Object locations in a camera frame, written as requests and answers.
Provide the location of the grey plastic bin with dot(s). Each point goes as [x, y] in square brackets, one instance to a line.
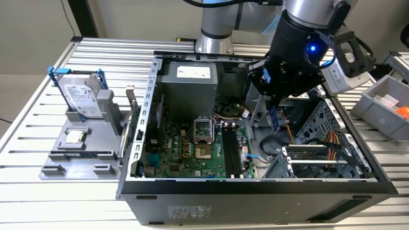
[380, 119]

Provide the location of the black frame post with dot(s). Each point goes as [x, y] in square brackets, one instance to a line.
[84, 19]

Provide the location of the metal locking lever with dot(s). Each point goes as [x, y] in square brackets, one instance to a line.
[214, 131]

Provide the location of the metal disk bay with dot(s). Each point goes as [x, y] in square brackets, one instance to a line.
[307, 152]

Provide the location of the grey parts rack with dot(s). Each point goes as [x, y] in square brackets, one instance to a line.
[99, 141]

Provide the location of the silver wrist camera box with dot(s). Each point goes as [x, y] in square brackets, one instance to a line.
[339, 81]

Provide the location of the black camera bracket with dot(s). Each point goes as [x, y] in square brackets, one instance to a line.
[365, 56]

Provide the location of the blue disk carrier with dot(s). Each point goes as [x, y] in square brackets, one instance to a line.
[62, 71]

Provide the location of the RAM stick black chips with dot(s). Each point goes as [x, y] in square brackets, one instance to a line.
[80, 155]
[275, 122]

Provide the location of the graphics card metal bracket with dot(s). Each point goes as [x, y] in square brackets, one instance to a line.
[135, 115]

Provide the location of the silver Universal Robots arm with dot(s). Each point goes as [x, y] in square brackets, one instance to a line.
[218, 26]

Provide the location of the blue plastic drive latch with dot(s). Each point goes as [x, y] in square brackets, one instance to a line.
[266, 76]

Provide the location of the CPU socket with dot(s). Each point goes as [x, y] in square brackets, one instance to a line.
[203, 153]

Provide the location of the silver CPU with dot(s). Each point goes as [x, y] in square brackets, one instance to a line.
[75, 137]

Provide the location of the green motherboard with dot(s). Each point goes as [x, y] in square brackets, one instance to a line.
[179, 158]

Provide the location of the grey Dell power supply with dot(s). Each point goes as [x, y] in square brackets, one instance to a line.
[188, 95]

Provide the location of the metal slat side table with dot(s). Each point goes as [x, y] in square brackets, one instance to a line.
[401, 61]

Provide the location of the metal drive cage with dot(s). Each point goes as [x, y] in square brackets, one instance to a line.
[259, 107]

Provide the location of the silver hard disk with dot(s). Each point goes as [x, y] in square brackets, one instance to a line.
[80, 98]

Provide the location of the black PC case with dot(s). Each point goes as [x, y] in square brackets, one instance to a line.
[224, 203]

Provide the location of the yellow black clamp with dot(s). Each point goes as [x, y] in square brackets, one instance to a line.
[180, 39]

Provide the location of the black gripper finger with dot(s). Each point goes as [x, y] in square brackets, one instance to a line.
[258, 76]
[298, 81]

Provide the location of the orange ball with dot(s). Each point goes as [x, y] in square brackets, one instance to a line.
[403, 112]

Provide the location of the white block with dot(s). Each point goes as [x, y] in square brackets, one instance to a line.
[387, 100]

